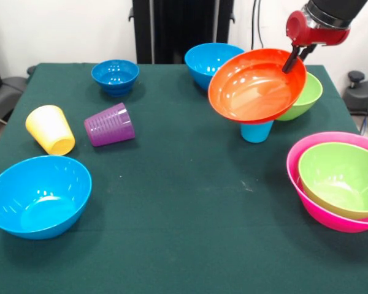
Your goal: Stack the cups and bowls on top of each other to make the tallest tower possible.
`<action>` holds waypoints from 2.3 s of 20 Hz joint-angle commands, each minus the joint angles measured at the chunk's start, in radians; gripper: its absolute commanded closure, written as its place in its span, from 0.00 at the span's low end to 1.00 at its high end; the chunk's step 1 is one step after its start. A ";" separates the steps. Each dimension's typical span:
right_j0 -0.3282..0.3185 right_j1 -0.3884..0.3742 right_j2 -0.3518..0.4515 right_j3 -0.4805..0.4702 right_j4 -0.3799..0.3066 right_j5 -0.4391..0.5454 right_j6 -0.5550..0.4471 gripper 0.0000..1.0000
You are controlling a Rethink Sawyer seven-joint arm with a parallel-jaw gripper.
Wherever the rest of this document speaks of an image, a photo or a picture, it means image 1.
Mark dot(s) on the pink bowl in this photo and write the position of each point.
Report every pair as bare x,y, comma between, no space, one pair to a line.
325,217

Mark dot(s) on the green bowl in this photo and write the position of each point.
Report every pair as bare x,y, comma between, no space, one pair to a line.
340,177
308,95

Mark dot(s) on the orange bowl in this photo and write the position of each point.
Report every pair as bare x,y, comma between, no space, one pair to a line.
251,92

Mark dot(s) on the dark green table cloth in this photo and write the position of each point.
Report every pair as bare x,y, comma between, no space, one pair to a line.
141,245

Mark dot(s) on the purple cup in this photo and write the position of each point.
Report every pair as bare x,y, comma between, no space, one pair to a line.
109,126

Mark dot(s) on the small dark blue bowl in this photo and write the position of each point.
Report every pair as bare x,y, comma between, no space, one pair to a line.
115,78

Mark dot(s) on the light blue bowl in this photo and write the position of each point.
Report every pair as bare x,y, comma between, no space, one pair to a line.
202,61
36,199

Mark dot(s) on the light blue cup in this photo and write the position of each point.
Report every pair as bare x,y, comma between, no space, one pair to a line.
256,133

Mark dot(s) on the yellow cup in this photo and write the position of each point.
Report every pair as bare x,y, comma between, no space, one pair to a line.
49,128

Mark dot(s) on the black pedestal leg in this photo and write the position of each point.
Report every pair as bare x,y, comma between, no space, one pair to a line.
6,92
362,98

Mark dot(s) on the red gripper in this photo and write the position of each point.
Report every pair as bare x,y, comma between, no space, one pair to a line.
322,35

